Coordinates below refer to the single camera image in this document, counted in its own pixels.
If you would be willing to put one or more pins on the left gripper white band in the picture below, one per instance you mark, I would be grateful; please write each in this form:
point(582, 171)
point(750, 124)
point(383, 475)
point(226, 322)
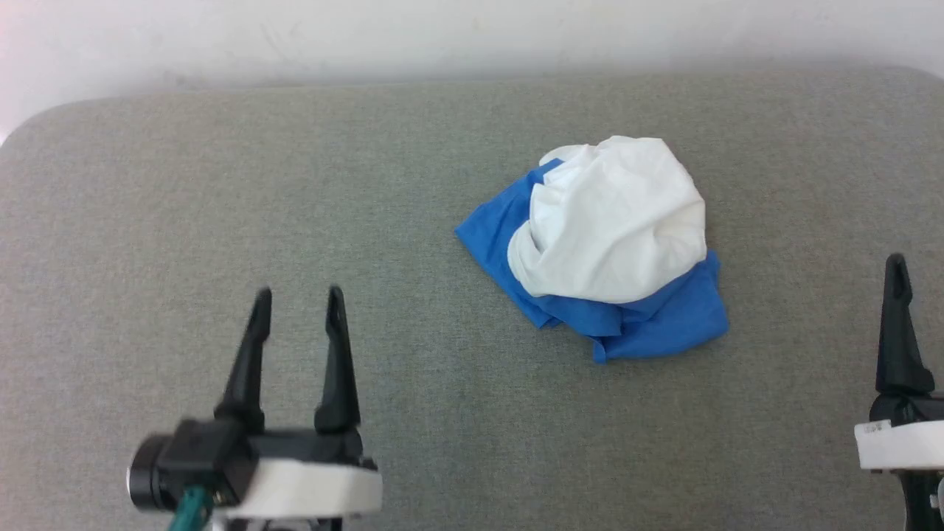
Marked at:
point(310, 487)

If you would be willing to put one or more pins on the blue and white t-shirt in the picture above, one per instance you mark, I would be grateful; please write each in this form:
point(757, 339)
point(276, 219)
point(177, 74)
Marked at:
point(612, 221)

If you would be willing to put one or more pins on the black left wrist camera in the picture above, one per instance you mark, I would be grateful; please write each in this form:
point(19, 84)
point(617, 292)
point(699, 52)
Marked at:
point(199, 457)

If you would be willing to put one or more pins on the grey fabric sofa cushion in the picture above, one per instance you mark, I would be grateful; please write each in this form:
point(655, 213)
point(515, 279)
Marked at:
point(221, 184)

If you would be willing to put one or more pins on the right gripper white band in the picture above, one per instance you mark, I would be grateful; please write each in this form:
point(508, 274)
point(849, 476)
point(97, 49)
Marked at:
point(911, 442)

